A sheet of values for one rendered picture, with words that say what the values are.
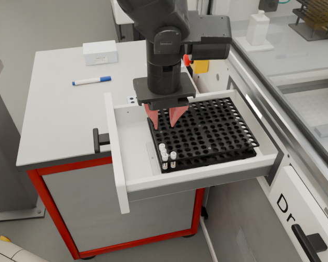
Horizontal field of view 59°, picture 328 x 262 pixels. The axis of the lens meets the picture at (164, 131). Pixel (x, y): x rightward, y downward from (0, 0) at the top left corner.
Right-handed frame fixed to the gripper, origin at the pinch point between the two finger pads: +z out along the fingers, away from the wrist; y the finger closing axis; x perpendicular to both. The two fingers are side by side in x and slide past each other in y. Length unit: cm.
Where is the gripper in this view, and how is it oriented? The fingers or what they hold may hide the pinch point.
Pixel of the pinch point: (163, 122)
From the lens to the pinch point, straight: 57.3
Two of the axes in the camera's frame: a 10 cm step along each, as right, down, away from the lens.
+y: 9.7, -1.6, 1.6
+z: 0.0, 7.1, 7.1
